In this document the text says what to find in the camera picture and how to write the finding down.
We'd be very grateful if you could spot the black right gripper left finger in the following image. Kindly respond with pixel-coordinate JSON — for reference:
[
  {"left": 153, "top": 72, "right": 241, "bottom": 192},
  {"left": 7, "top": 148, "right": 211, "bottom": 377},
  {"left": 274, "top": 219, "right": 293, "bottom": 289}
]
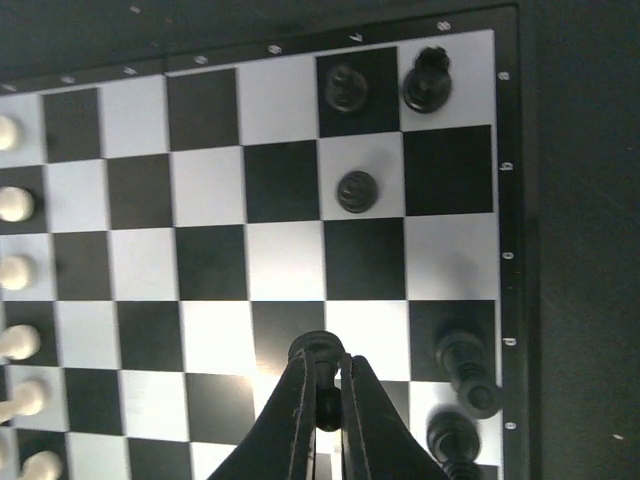
[{"left": 210, "top": 351, "right": 316, "bottom": 480}]

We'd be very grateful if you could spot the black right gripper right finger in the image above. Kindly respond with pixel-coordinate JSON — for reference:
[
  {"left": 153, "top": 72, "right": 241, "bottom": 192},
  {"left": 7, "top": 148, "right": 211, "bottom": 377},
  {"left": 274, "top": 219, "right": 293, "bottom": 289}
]
[{"left": 340, "top": 354, "right": 445, "bottom": 480}]

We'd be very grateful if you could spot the black chess piece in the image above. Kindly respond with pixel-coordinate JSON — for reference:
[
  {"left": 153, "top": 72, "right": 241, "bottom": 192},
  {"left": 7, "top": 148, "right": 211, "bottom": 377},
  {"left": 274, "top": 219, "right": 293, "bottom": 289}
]
[
  {"left": 402, "top": 47, "right": 452, "bottom": 114},
  {"left": 336, "top": 170, "right": 378, "bottom": 214},
  {"left": 436, "top": 329, "right": 502, "bottom": 420},
  {"left": 426, "top": 410, "right": 483, "bottom": 480},
  {"left": 325, "top": 64, "right": 369, "bottom": 114}
]

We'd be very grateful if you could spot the black pawn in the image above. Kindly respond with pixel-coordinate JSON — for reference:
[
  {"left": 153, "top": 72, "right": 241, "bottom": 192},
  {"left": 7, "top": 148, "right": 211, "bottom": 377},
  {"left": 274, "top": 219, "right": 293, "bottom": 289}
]
[{"left": 288, "top": 330, "right": 345, "bottom": 432}]

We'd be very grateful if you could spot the white chess piece row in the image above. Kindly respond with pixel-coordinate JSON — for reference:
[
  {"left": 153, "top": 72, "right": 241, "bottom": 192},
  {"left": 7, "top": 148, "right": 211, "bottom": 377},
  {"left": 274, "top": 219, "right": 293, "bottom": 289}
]
[{"left": 0, "top": 114, "right": 64, "bottom": 480}]

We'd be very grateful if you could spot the black and grey chessboard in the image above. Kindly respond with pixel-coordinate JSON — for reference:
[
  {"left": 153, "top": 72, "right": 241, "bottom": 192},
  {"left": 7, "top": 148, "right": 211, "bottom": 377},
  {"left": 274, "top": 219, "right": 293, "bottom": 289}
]
[{"left": 1, "top": 1, "right": 535, "bottom": 479}]

